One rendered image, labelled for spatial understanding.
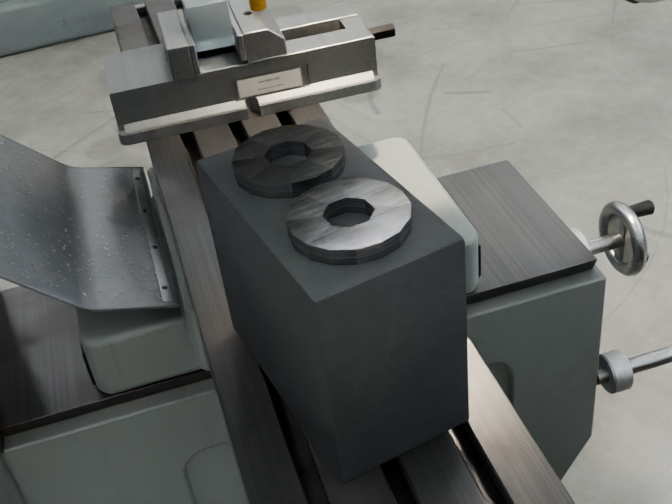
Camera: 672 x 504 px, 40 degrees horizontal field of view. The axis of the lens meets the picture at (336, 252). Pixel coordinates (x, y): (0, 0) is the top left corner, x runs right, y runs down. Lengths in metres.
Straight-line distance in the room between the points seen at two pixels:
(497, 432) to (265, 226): 0.25
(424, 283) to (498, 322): 0.59
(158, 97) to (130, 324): 0.29
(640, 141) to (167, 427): 2.06
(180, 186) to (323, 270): 0.50
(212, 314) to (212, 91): 0.39
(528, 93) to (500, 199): 1.84
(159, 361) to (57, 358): 0.16
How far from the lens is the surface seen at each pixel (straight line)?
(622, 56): 3.44
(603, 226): 1.50
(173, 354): 1.12
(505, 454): 0.75
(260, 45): 1.19
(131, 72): 1.24
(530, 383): 1.34
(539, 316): 1.26
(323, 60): 1.22
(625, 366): 1.40
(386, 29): 1.29
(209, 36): 1.21
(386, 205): 0.66
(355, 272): 0.63
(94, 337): 1.10
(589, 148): 2.90
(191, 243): 1.01
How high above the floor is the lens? 1.51
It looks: 37 degrees down
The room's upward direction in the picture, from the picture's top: 7 degrees counter-clockwise
